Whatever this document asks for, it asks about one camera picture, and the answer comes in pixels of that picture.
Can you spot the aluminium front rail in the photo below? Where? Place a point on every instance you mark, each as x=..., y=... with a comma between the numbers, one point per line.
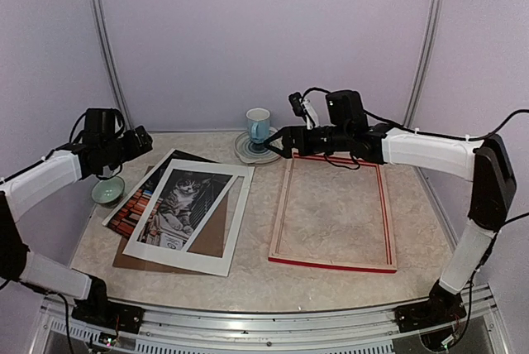
x=166, y=329

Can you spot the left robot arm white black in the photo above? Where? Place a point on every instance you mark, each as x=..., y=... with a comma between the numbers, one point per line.
x=102, y=143

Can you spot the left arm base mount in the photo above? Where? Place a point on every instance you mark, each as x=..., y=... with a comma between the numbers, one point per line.
x=116, y=316

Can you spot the striped ceramic plate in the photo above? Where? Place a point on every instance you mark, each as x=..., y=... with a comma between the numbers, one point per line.
x=252, y=154

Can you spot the red wooden picture frame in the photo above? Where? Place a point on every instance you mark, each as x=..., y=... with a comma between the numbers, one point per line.
x=334, y=215

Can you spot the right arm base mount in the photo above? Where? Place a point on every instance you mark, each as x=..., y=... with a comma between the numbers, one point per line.
x=439, y=325

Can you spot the cat photo print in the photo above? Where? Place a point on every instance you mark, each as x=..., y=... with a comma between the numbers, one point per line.
x=185, y=199

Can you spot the brown cardboard backing board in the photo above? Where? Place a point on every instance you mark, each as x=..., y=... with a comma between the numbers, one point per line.
x=210, y=242

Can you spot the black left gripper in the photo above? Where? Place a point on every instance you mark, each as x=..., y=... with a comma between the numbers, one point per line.
x=135, y=149

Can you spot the small green ceramic bowl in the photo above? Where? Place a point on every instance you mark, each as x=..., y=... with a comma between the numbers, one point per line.
x=108, y=193

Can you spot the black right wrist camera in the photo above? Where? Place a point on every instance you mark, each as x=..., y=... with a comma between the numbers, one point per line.
x=302, y=108

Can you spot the left aluminium corner post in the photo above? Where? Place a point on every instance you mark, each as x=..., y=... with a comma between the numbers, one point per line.
x=109, y=60

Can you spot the aluminium corner post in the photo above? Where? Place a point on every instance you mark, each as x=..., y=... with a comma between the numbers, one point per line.
x=428, y=43
x=109, y=60

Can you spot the right aluminium corner post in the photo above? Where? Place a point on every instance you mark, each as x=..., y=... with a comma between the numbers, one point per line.
x=428, y=43

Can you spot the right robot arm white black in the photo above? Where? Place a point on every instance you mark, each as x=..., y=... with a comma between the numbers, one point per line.
x=481, y=160

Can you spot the light blue ceramic mug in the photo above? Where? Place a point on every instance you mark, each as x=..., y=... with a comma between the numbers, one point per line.
x=258, y=121

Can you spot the white mat board passe-partout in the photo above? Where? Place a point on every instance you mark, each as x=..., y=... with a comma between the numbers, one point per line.
x=237, y=193

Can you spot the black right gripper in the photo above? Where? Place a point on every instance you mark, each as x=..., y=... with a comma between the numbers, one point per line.
x=290, y=133

